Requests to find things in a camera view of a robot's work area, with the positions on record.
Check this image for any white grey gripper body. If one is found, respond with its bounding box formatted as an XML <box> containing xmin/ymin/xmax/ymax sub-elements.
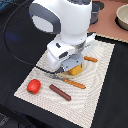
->
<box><xmin>47</xmin><ymin>33</ymin><xmax>96</xmax><ymax>72</ymax></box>

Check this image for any yellow toy pastry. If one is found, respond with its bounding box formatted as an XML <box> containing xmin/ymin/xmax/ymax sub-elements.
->
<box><xmin>69</xmin><ymin>65</ymin><xmax>82</xmax><ymax>76</ymax></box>

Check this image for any red toy pepper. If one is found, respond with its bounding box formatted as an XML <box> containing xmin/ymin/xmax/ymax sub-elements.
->
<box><xmin>27</xmin><ymin>79</ymin><xmax>41</xmax><ymax>94</ymax></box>

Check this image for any brown toy sausage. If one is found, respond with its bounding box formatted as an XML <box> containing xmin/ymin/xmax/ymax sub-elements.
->
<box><xmin>49</xmin><ymin>84</ymin><xmax>71</xmax><ymax>101</ymax></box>

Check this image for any large grey pot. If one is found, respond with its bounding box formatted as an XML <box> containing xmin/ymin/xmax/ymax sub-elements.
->
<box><xmin>90</xmin><ymin>3</ymin><xmax>100</xmax><ymax>24</ymax></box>

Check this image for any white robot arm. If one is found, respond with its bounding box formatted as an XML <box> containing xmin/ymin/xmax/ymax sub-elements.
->
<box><xmin>29</xmin><ymin>0</ymin><xmax>96</xmax><ymax>73</ymax></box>

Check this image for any round beige plate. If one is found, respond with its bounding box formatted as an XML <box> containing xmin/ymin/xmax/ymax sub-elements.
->
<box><xmin>59</xmin><ymin>63</ymin><xmax>85</xmax><ymax>78</ymax></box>

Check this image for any beige woven placemat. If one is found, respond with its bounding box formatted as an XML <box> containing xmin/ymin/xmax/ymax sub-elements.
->
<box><xmin>14</xmin><ymin>40</ymin><xmax>114</xmax><ymax>128</ymax></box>

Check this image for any pink toy stove board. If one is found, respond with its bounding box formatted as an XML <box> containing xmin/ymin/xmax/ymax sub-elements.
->
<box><xmin>88</xmin><ymin>0</ymin><xmax>128</xmax><ymax>43</ymax></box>

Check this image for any cream bowl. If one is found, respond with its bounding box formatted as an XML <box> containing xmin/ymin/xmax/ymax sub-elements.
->
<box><xmin>116</xmin><ymin>4</ymin><xmax>128</xmax><ymax>31</ymax></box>

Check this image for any fork with orange handle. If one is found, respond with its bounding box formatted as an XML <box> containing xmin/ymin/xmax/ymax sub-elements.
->
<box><xmin>46</xmin><ymin>73</ymin><xmax>86</xmax><ymax>89</ymax></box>

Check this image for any knife with orange handle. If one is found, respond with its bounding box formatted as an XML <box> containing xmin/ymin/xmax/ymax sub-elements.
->
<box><xmin>83</xmin><ymin>56</ymin><xmax>98</xmax><ymax>62</ymax></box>

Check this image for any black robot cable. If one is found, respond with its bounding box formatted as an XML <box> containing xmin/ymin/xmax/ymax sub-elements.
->
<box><xmin>2</xmin><ymin>0</ymin><xmax>59</xmax><ymax>75</ymax></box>

